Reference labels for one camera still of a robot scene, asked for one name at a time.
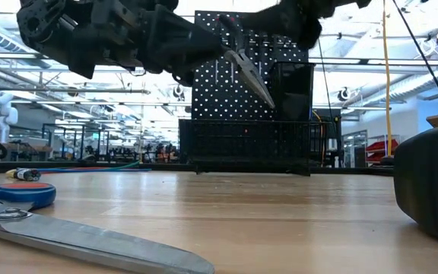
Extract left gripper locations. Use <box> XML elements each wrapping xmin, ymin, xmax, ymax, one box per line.
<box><xmin>89</xmin><ymin>0</ymin><xmax>230</xmax><ymax>75</ymax></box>

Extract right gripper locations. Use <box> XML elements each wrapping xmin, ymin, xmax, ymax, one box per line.
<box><xmin>241</xmin><ymin>0</ymin><xmax>372</xmax><ymax>50</ymax></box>

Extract black handled pliers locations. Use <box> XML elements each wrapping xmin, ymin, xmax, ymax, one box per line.
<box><xmin>218</xmin><ymin>14</ymin><xmax>277</xmax><ymax>110</ymax></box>

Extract blue red handled scissors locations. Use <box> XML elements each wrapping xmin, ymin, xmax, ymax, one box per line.
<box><xmin>0</xmin><ymin>181</ymin><xmax>215</xmax><ymax>274</ymax></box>

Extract black rounded object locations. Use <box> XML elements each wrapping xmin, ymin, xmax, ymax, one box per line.
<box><xmin>392</xmin><ymin>123</ymin><xmax>438</xmax><ymax>247</ymax></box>

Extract black metal peg board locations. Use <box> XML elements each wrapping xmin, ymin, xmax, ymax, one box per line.
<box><xmin>191</xmin><ymin>10</ymin><xmax>309</xmax><ymax>170</ymax></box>

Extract black plastic bin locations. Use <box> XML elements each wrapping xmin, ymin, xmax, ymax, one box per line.
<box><xmin>271</xmin><ymin>60</ymin><xmax>316</xmax><ymax>122</ymax></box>

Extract glass door cabinet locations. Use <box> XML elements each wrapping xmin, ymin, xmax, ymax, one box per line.
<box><xmin>342</xmin><ymin>129</ymin><xmax>368</xmax><ymax>168</ymax></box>

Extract red storage bins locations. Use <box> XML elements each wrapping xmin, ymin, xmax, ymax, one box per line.
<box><xmin>366</xmin><ymin>139</ymin><xmax>401</xmax><ymax>164</ymax></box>

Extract black wire basket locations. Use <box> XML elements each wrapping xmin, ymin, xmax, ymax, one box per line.
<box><xmin>177</xmin><ymin>118</ymin><xmax>330</xmax><ymax>177</ymax></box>

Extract yellow hanging cable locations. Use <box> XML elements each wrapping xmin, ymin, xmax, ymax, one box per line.
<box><xmin>381</xmin><ymin>0</ymin><xmax>394</xmax><ymax>158</ymax></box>

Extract long black hanging cable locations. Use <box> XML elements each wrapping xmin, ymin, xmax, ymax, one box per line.
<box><xmin>392</xmin><ymin>0</ymin><xmax>438</xmax><ymax>125</ymax></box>

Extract black aluminium table frame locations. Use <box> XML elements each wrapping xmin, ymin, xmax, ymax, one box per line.
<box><xmin>0</xmin><ymin>161</ymin><xmax>395</xmax><ymax>177</ymax></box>

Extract coloured wire bundle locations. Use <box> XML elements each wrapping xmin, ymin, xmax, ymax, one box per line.
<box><xmin>5</xmin><ymin>161</ymin><xmax>152</xmax><ymax>182</ymax></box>

